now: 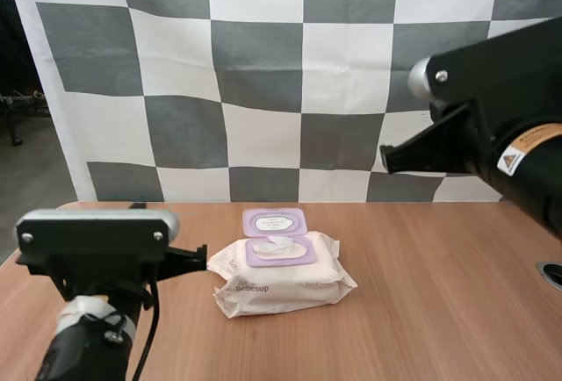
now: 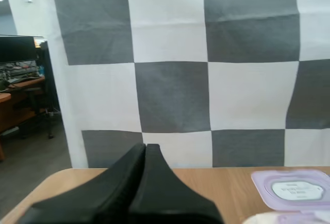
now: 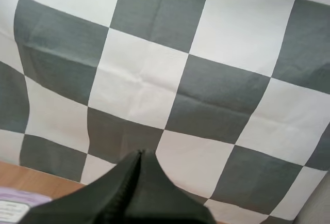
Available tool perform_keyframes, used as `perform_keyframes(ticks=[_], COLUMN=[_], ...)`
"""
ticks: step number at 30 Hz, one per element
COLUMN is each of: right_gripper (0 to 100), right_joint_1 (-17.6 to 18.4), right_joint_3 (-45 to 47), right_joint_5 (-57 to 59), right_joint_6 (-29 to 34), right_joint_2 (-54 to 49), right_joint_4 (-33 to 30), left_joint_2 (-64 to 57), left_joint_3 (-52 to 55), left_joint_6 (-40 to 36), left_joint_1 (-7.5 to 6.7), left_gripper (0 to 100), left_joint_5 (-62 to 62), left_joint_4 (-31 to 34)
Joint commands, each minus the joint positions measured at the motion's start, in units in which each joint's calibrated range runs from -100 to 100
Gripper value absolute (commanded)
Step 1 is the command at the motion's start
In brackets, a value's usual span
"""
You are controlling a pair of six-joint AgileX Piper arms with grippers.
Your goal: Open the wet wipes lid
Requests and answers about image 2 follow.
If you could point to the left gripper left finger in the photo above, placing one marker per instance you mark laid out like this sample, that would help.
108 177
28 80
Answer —
103 198

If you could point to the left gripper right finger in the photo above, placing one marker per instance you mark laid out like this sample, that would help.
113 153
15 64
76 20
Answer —
165 198

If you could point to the white wet wipes pack lilac lid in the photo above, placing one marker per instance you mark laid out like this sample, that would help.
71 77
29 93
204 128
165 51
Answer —
291 190

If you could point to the wooden office desk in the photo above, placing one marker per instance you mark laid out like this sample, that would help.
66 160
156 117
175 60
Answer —
15 105

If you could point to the checked cloth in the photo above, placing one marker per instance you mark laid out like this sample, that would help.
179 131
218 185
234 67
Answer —
180 66

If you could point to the black computer monitor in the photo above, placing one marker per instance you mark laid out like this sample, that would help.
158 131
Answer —
18 49

